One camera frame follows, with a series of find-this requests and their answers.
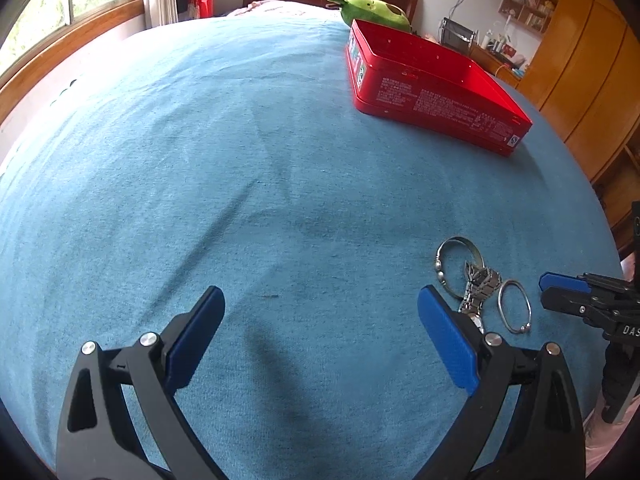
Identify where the wooden wardrobe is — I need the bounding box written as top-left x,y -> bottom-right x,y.
490,0 -> 640,183

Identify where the red tin box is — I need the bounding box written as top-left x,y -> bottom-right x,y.
345,18 -> 533,157

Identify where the plain silver bangle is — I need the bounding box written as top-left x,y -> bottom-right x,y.
497,279 -> 531,335

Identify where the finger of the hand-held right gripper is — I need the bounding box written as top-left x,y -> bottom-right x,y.
541,286 -> 602,322
539,271 -> 591,295

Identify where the wooden desk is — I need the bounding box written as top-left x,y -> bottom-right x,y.
470,45 -> 527,89

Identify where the silver wristwatch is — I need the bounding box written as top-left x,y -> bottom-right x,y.
457,261 -> 503,334

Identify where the blue blanket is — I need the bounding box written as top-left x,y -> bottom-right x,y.
0,4 -> 623,480

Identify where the black chair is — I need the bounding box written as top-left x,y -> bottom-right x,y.
439,17 -> 477,54

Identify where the pink cloth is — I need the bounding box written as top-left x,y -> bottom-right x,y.
584,400 -> 640,480

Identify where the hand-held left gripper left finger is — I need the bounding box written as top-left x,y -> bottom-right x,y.
56,285 -> 226,480

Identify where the patterned silver bangle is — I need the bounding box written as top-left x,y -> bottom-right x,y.
434,236 -> 483,299

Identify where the large wooden frame window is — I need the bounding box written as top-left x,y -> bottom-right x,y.
0,0 -> 144,126

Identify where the wooden wall shelf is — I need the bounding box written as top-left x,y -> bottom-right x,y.
498,0 -> 559,35

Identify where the green avocado plush toy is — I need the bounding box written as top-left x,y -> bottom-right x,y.
326,0 -> 412,32

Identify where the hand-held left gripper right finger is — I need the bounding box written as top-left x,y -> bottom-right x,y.
417,284 -> 587,480

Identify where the pink quilt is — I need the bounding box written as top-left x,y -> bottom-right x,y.
225,0 -> 307,19

